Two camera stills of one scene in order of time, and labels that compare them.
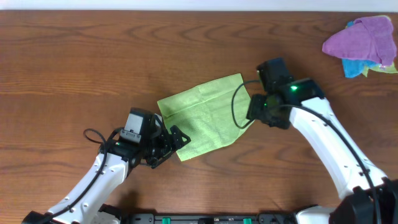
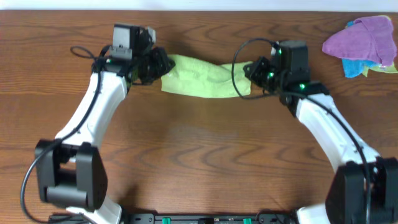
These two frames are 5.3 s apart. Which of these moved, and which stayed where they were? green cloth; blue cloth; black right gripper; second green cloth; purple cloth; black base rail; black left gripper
Moved: green cloth; black right gripper; black left gripper
Stayed: blue cloth; purple cloth; second green cloth; black base rail
